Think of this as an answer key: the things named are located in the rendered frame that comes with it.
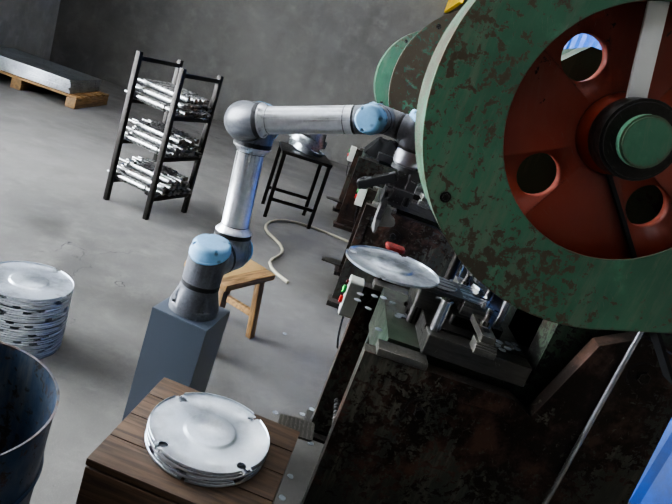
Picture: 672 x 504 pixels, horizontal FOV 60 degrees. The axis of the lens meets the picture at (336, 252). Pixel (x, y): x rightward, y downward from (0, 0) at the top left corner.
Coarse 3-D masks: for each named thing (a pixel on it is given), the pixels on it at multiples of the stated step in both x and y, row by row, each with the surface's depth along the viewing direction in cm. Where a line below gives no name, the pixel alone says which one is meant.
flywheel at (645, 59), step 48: (624, 48) 117; (528, 96) 121; (576, 96) 120; (624, 96) 117; (528, 144) 124; (576, 144) 123; (624, 144) 110; (576, 192) 126; (624, 192) 126; (576, 240) 129; (624, 240) 129
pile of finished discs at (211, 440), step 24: (168, 408) 142; (192, 408) 146; (216, 408) 149; (240, 408) 152; (168, 432) 135; (192, 432) 136; (216, 432) 139; (240, 432) 143; (264, 432) 146; (168, 456) 127; (192, 456) 130; (216, 456) 133; (240, 456) 135; (264, 456) 137; (192, 480) 127; (216, 480) 128; (240, 480) 132
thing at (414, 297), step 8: (440, 280) 177; (448, 280) 182; (416, 288) 175; (432, 288) 169; (440, 288) 170; (448, 288) 172; (456, 288) 175; (416, 296) 172; (424, 296) 172; (432, 296) 171; (440, 296) 171; (448, 296) 169; (456, 296) 169; (408, 304) 179; (416, 304) 172; (424, 304) 172; (432, 304) 172; (408, 312) 174; (416, 312) 173; (408, 320) 174
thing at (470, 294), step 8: (464, 288) 179; (472, 288) 182; (464, 296) 172; (472, 296) 175; (480, 296) 177; (456, 304) 176; (464, 304) 169; (472, 304) 169; (480, 304) 170; (488, 304) 172; (464, 312) 170; (472, 312) 170; (480, 312) 170
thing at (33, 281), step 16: (0, 272) 204; (16, 272) 208; (32, 272) 210; (48, 272) 215; (64, 272) 218; (0, 288) 195; (16, 288) 198; (32, 288) 201; (48, 288) 205; (64, 288) 209
